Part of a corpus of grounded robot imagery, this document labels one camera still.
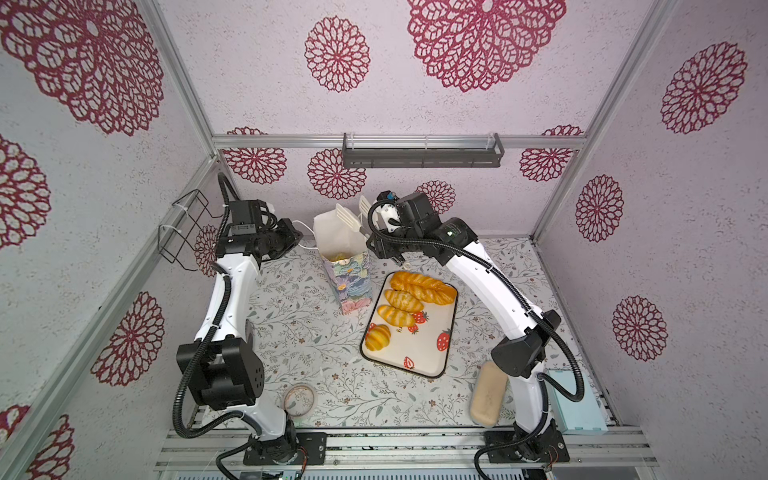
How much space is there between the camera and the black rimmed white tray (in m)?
0.89

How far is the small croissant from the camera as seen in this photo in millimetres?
907

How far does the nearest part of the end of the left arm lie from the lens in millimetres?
574

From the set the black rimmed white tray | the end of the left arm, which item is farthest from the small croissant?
the end of the left arm

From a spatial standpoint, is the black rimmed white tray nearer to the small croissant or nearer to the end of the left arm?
the small croissant
